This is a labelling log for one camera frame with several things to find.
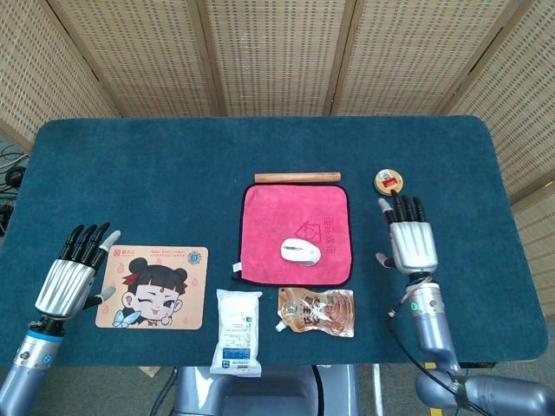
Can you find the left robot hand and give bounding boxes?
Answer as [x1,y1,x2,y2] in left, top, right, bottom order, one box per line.
[34,222,121,321]

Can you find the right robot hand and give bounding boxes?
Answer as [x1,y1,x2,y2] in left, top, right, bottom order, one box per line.
[375,189,439,275]

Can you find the white wireless computer mouse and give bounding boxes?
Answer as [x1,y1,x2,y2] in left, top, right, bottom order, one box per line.
[279,237,323,267]

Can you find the cartoon girl mouse pad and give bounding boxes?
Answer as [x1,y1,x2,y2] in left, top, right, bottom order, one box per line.
[95,245,210,331]

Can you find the pink cloth with black trim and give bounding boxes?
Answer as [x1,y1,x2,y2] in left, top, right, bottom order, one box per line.
[231,183,355,287]

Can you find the round tin with gold lid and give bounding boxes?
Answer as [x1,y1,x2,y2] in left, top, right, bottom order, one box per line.
[373,168,407,197]

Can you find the brown spouted sauce pouch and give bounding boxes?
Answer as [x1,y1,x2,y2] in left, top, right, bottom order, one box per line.
[274,287,356,338]

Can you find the wooden rolling pin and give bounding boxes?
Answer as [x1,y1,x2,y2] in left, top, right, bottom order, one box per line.
[253,172,343,185]

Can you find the blue felt table cover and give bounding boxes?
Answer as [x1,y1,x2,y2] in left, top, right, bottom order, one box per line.
[0,114,550,368]

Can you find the white plastic refill pouch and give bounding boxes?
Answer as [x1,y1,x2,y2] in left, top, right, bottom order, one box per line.
[209,289,264,378]

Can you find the grey robot torso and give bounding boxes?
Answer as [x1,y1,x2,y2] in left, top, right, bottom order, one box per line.
[173,364,361,416]

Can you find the woven folding screen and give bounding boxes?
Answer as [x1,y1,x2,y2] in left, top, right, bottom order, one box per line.
[0,0,555,313]

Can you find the black floor cables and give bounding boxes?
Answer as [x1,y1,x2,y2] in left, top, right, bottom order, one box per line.
[0,145,29,237]

